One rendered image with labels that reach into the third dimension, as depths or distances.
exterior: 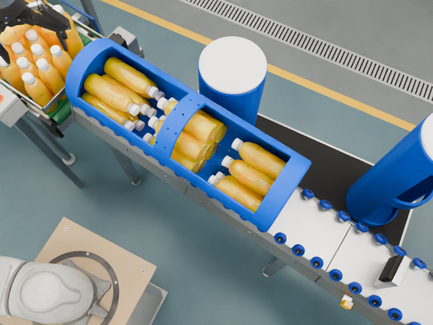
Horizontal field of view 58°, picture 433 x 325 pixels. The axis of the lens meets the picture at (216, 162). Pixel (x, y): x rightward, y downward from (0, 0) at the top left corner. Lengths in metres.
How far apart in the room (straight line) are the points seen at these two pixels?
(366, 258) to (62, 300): 1.02
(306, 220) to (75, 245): 0.83
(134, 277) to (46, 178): 1.46
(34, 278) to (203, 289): 1.35
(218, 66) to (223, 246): 1.18
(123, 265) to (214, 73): 0.80
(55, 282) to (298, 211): 0.87
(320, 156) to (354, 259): 1.07
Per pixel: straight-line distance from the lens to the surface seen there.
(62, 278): 1.17
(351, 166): 2.51
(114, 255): 1.40
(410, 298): 1.59
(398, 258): 1.43
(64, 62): 1.69
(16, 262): 1.29
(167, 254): 2.39
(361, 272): 1.53
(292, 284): 2.41
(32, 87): 1.65
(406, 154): 1.75
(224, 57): 1.64
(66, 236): 1.46
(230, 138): 1.49
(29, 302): 1.17
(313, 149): 2.49
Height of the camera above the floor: 2.35
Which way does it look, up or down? 68 degrees down
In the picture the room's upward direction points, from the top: 2 degrees clockwise
